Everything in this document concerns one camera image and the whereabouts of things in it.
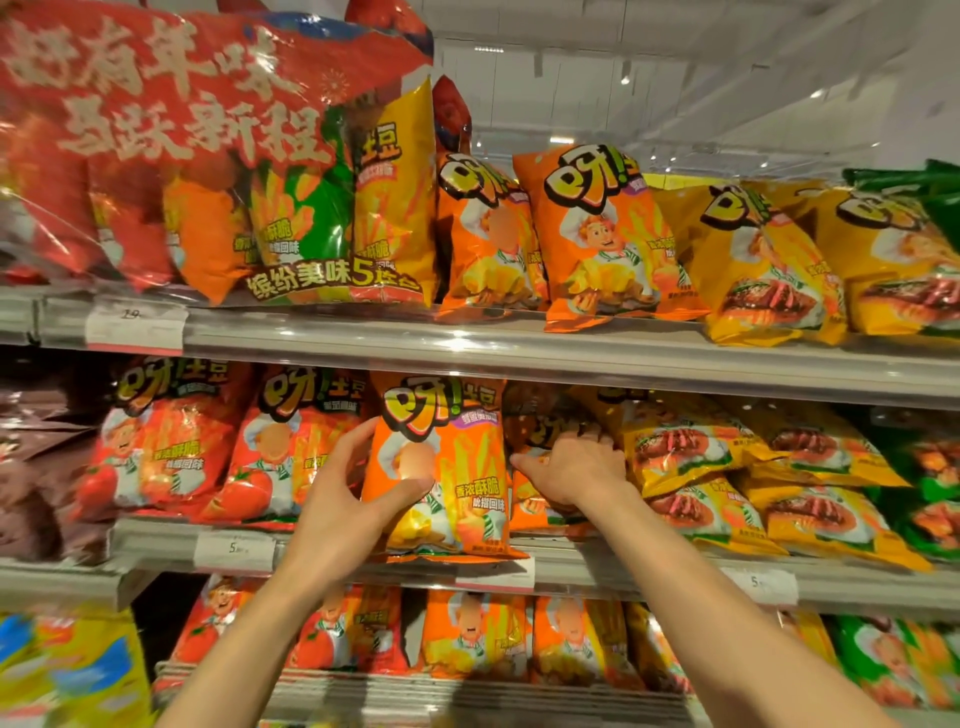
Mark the person's left hand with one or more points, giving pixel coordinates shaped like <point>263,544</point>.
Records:
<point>337,532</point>

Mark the person's right hand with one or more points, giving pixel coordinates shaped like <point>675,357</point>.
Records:
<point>585,472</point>

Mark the red tomato chip bags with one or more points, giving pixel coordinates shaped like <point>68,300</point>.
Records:
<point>345,637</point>

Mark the yellow steak chip bags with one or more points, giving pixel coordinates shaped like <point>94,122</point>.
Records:
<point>750,450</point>

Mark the row of corn snack packets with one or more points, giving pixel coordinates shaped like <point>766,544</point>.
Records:
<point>75,675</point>

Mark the row of brown snack packets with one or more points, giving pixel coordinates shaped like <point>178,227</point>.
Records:
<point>37,480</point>

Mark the large red multipack snack bag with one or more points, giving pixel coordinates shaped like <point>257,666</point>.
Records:
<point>187,90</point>
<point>450,112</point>

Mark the person's right forearm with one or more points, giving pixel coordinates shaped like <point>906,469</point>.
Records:
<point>720,630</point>

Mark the person's left forearm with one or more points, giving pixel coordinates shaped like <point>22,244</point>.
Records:
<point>240,667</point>

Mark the white price tag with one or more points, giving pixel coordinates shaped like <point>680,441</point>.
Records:
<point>234,553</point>
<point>759,586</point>
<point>135,334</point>
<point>495,577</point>

